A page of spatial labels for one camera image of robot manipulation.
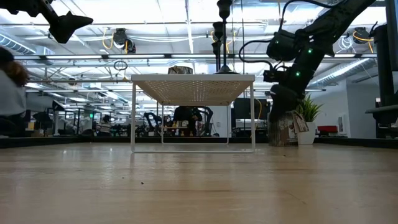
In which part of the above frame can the black aluminium table frame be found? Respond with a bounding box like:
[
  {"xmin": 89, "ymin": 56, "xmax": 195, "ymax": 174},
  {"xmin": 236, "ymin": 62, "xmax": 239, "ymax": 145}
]
[{"xmin": 0, "ymin": 135, "xmax": 398, "ymax": 149}]

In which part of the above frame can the hanging black cable ring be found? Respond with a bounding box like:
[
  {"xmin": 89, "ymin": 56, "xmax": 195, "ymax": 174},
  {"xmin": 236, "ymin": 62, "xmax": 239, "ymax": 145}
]
[{"xmin": 113, "ymin": 59, "xmax": 129, "ymax": 82}]

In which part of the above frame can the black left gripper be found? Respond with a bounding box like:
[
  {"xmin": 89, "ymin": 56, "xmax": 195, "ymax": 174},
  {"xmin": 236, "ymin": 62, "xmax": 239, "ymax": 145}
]
[{"xmin": 0, "ymin": 0, "xmax": 94, "ymax": 44}]

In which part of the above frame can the person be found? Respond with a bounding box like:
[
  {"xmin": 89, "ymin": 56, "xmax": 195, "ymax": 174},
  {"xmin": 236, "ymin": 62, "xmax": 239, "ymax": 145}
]
[
  {"xmin": 0, "ymin": 45, "xmax": 29, "ymax": 138},
  {"xmin": 172, "ymin": 105, "xmax": 203, "ymax": 137},
  {"xmin": 98, "ymin": 114, "xmax": 112, "ymax": 137}
]

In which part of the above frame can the glass candle jar brown label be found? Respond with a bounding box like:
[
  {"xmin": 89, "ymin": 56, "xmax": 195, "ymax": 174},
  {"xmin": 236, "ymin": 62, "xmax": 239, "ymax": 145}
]
[
  {"xmin": 267, "ymin": 110, "xmax": 310, "ymax": 147},
  {"xmin": 167, "ymin": 65, "xmax": 194, "ymax": 75}
]

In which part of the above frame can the grey computer desk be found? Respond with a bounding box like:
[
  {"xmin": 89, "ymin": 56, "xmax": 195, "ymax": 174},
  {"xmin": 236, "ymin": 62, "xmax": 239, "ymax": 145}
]
[{"xmin": 364, "ymin": 104, "xmax": 398, "ymax": 139}]

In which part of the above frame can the green plant in white pot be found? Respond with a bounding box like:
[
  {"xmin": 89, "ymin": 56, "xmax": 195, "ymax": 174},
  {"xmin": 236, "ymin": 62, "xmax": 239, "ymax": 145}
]
[{"xmin": 295, "ymin": 94, "xmax": 324, "ymax": 146}]

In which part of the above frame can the silver ventilation duct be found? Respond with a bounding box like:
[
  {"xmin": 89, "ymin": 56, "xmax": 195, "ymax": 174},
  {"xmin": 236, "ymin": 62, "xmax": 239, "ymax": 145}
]
[
  {"xmin": 310, "ymin": 57, "xmax": 377, "ymax": 88},
  {"xmin": 0, "ymin": 32, "xmax": 55, "ymax": 57}
]

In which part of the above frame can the black background screen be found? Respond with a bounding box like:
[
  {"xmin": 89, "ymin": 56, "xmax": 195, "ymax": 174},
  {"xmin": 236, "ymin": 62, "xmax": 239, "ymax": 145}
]
[{"xmin": 233, "ymin": 97, "xmax": 271, "ymax": 121}]

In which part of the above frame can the red box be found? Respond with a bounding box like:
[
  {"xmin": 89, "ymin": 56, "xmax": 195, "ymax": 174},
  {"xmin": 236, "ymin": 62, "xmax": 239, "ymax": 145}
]
[{"xmin": 317, "ymin": 124, "xmax": 339, "ymax": 135}]

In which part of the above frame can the monitor with black stand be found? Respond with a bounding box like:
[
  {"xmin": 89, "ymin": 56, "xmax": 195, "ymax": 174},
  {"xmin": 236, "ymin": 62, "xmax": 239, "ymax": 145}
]
[{"xmin": 372, "ymin": 0, "xmax": 398, "ymax": 107}]

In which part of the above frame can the white perforated metal shelf riser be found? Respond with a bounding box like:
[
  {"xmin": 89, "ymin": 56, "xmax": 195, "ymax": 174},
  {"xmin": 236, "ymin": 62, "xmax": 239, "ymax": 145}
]
[{"xmin": 129, "ymin": 73, "xmax": 257, "ymax": 154}]

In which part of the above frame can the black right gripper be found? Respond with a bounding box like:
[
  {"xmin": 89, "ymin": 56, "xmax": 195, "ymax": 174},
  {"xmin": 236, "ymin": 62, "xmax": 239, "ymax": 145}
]
[{"xmin": 262, "ymin": 67, "xmax": 312, "ymax": 123}]

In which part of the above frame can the ceiling cable reel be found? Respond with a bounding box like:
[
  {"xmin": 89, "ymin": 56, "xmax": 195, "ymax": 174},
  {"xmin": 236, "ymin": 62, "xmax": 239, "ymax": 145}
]
[
  {"xmin": 352, "ymin": 26, "xmax": 375, "ymax": 54},
  {"xmin": 112, "ymin": 27, "xmax": 137, "ymax": 54}
]

